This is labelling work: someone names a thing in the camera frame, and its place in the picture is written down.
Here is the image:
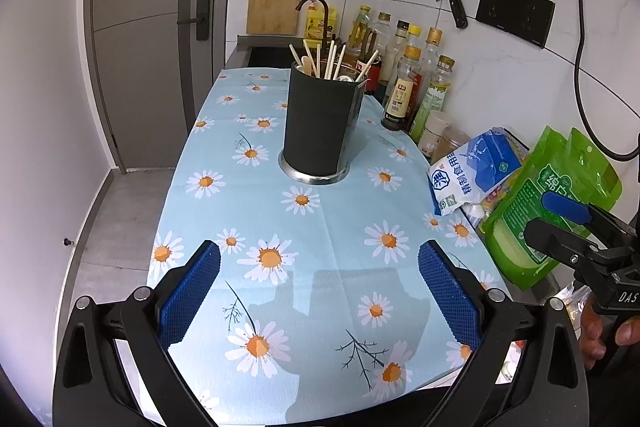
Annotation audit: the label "white lidded spice jar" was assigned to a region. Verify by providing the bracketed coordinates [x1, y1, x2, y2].
[417, 109, 453, 158]

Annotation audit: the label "dark curved faucet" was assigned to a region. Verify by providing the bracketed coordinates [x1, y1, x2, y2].
[295, 0, 335, 58]

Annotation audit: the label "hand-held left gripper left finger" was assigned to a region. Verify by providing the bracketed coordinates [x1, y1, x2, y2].
[52, 239, 223, 427]

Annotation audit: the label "row of condiment bottles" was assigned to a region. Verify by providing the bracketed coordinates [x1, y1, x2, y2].
[345, 4, 457, 142]

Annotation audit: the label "white blue salt bag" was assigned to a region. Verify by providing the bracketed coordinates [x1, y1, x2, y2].
[427, 127, 531, 217]

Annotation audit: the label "green sugar bag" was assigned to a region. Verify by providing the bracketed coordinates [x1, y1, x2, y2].
[482, 126, 623, 292]

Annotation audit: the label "dark kitchen sink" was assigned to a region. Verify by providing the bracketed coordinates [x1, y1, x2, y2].
[235, 34, 311, 70]

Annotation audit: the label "person's dark trousers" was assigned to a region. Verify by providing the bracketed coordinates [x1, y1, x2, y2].
[280, 377, 461, 427]

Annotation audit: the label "pile of wooden chopsticks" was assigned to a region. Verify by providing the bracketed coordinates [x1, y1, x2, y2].
[289, 38, 381, 82]

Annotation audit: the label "brown spice jar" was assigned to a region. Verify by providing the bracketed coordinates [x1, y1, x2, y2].
[430, 127, 473, 165]

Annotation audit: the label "colourful snack packet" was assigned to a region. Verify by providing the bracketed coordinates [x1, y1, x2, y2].
[462, 182, 516, 228]

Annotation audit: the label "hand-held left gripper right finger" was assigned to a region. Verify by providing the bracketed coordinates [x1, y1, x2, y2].
[418, 239, 591, 427]

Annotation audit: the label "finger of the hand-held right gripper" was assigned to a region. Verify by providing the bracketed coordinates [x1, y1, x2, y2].
[522, 217, 613, 280]
[541, 191, 636, 238]

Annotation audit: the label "person's right hand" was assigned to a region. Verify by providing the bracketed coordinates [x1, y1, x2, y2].
[580, 296, 640, 370]

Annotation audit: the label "grey door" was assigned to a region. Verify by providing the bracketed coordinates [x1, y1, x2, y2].
[82, 0, 243, 172]

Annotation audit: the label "black door handle lock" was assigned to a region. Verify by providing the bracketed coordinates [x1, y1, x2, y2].
[176, 0, 212, 41]

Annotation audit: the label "blue daisy print tablecloth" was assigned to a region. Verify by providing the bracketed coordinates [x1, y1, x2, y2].
[147, 67, 513, 427]

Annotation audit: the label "black utensil holder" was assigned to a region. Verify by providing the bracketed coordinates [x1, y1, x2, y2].
[279, 61, 370, 185]

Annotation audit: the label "black wall socket panel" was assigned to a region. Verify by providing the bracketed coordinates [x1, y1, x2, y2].
[474, 0, 557, 49]

